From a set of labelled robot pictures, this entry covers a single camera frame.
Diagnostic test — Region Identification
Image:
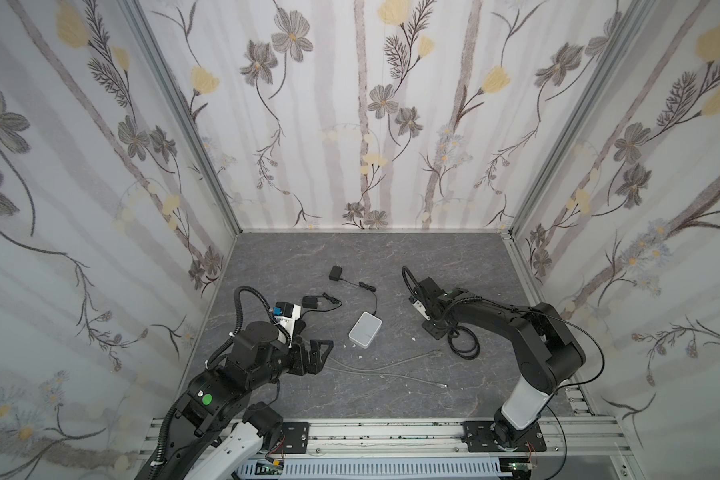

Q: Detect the white slotted cable duct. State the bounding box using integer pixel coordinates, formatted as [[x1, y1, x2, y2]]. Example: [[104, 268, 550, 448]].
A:
[[155, 458, 517, 480]]

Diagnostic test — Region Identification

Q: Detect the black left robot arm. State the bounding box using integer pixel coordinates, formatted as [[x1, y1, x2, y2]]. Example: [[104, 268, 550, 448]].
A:
[[136, 286, 334, 479]]

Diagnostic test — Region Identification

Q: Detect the aluminium mounting rail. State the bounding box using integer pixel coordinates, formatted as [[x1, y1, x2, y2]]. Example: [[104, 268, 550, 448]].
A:
[[137, 416, 637, 460]]

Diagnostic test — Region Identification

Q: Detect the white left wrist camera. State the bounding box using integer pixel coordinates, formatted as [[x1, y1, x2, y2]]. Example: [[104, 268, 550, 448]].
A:
[[272, 302, 302, 347]]

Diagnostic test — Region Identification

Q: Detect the black ethernet cable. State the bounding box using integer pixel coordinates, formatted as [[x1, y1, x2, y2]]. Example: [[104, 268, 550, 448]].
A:
[[446, 326, 482, 362]]

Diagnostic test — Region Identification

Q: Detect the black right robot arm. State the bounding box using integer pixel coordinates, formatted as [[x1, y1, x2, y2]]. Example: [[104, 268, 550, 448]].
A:
[[409, 278, 586, 451]]

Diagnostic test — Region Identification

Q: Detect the white network switch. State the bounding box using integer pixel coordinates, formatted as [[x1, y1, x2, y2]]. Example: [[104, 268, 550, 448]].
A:
[[348, 312, 383, 349]]

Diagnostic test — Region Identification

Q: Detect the black power adapter with cable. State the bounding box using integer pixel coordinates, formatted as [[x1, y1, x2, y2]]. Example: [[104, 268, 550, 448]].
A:
[[301, 292, 343, 314]]

